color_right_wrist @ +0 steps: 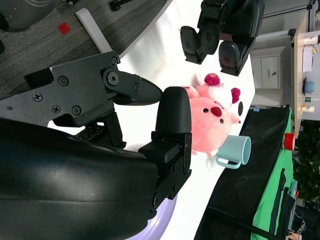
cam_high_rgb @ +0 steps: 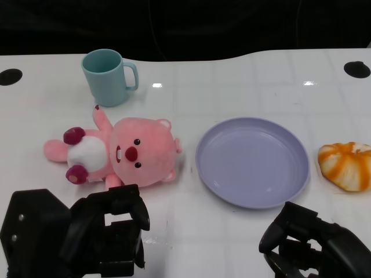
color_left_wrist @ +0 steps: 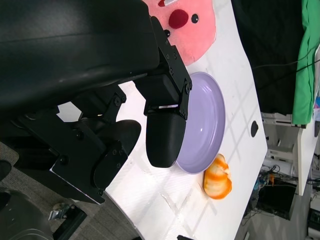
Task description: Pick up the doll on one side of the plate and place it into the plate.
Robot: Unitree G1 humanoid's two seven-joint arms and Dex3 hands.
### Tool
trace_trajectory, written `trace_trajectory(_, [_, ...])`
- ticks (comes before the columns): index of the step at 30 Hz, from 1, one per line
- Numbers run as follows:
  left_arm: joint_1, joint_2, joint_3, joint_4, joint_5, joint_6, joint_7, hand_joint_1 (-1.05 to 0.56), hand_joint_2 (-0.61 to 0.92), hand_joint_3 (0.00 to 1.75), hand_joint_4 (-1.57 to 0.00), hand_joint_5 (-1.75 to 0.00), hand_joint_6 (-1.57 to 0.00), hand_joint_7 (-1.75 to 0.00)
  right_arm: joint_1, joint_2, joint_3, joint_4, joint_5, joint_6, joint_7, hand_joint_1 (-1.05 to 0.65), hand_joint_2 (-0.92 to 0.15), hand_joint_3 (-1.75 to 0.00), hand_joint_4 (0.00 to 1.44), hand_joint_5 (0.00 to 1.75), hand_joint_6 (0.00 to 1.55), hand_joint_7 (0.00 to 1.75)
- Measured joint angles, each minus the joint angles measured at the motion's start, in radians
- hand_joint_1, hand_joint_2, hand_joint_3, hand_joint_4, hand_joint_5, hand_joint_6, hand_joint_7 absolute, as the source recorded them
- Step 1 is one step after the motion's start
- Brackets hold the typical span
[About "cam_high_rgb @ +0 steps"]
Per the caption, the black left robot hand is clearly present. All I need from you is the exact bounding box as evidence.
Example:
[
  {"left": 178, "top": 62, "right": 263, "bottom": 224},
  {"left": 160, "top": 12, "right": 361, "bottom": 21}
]
[{"left": 0, "top": 184, "right": 151, "bottom": 278}]

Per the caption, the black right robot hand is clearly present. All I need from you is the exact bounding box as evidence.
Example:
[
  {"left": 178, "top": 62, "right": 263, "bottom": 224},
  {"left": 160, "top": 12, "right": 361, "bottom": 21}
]
[{"left": 259, "top": 202, "right": 371, "bottom": 278}]

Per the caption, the pink plush beaver doll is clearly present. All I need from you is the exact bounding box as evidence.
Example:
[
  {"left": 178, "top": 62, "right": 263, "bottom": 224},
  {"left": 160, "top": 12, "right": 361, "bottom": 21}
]
[{"left": 43, "top": 104, "right": 183, "bottom": 191}]

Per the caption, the lavender plastic plate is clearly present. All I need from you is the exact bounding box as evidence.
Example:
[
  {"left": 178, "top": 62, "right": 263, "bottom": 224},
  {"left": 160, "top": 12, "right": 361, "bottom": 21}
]
[{"left": 195, "top": 116, "right": 311, "bottom": 210}]

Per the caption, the peeled orange toy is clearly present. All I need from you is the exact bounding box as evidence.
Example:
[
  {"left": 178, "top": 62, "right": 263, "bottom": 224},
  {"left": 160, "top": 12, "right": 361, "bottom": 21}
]
[{"left": 318, "top": 141, "right": 371, "bottom": 192}]

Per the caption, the teal plastic mug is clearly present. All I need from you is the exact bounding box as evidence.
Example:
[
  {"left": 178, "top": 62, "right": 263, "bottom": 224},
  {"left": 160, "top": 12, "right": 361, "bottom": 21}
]
[{"left": 81, "top": 49, "right": 139, "bottom": 108}]

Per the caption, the black backdrop curtain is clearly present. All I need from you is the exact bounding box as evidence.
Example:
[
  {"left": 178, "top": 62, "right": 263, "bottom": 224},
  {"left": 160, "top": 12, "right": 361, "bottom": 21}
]
[{"left": 0, "top": 0, "right": 371, "bottom": 62}]

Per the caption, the black table cable grommet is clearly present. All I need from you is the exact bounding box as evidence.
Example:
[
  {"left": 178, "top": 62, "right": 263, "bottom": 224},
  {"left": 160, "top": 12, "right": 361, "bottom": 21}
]
[
  {"left": 343, "top": 61, "right": 371, "bottom": 78},
  {"left": 0, "top": 68, "right": 23, "bottom": 86}
]

